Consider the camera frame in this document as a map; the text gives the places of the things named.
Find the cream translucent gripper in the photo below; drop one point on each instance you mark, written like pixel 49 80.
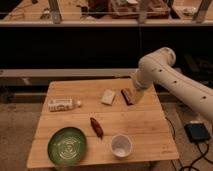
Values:
pixel 138 94

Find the white labelled bottle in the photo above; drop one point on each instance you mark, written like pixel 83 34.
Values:
pixel 56 105

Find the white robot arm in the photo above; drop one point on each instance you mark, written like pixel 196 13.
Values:
pixel 156 67

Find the green ceramic bowl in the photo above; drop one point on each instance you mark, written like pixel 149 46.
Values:
pixel 67 147

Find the brown chocolate bar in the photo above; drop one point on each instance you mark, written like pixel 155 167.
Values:
pixel 128 96

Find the cream sponge block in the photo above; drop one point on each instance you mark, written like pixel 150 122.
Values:
pixel 108 97

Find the wooden folding table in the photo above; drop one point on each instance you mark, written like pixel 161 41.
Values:
pixel 143 122

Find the white paper cup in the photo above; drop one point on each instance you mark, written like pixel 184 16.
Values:
pixel 121 146

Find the black power adapter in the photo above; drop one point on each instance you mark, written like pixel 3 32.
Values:
pixel 197 132

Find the long workbench shelf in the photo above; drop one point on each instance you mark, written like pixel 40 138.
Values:
pixel 100 13

